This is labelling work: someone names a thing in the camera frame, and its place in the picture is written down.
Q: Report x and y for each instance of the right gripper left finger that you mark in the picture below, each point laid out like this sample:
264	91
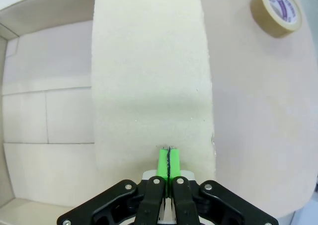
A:
151	200

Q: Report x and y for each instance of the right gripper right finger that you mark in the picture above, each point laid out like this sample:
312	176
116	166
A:
185	200

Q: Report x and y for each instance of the cream foam sheet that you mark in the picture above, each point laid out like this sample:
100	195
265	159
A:
149	61

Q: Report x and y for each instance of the brown packing tape roll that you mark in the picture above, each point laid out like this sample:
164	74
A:
263	19

